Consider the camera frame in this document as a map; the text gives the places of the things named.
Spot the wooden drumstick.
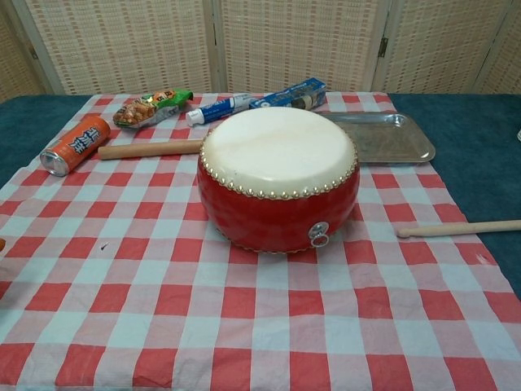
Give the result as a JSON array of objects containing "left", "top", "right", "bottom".
[{"left": 396, "top": 219, "right": 521, "bottom": 239}]

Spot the red white checkered tablecloth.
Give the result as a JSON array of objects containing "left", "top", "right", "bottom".
[{"left": 0, "top": 91, "right": 516, "bottom": 391}]

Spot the red Chinese drum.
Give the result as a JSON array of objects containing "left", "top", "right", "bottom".
[{"left": 197, "top": 107, "right": 359, "bottom": 254}]

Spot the orange drink can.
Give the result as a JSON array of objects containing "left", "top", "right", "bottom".
[{"left": 39, "top": 115, "right": 112, "bottom": 178}]

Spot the wooden rolling pin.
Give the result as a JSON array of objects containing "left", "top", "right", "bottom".
[{"left": 98, "top": 139, "right": 204, "bottom": 161}]

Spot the green snack bag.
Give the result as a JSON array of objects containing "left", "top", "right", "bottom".
[{"left": 112, "top": 88, "right": 194, "bottom": 130}]

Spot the blue white toothpaste tube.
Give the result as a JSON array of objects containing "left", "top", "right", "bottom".
[{"left": 186, "top": 93, "right": 256, "bottom": 128}]

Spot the long blue carton box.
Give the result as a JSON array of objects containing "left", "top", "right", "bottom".
[{"left": 248, "top": 77, "right": 328, "bottom": 112}]

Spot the woven folding screen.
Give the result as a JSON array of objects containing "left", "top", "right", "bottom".
[{"left": 0, "top": 0, "right": 521, "bottom": 105}]

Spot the rectangular metal tray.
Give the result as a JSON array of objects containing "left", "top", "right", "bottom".
[{"left": 321, "top": 112, "right": 436, "bottom": 165}]

